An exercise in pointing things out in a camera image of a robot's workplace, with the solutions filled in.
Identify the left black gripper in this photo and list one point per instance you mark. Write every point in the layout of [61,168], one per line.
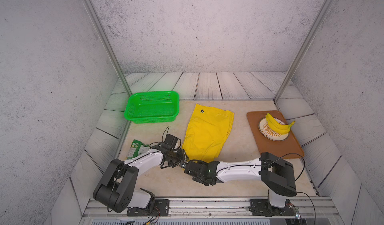
[182,155]

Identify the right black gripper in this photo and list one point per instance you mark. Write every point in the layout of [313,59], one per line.
[201,163]

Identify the yellow shorts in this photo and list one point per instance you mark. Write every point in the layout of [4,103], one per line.
[207,132]

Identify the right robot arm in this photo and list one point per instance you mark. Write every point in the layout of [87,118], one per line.
[275,172]

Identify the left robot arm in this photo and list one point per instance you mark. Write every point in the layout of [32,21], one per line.
[116,189]

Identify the green snack packet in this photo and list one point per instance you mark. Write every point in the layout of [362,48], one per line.
[137,148]

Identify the green plastic basket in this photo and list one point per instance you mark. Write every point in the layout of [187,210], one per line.
[152,107]

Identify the white patterned plate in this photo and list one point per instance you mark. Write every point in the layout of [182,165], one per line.
[267,132]

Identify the yellow banana bunch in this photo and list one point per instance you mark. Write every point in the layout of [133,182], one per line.
[277,127]

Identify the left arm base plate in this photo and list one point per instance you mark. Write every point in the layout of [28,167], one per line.
[155,208]

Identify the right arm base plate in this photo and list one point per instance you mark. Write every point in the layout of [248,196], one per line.
[271,208]

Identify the aluminium front rail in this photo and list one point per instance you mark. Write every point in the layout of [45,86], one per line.
[300,210]

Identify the left aluminium corner post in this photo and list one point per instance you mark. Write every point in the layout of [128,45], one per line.
[106,44]

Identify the aluminium corner post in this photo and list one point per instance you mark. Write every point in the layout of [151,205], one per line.
[106,44]
[320,17]

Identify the right aluminium corner post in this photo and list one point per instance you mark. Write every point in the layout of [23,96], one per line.
[320,17]

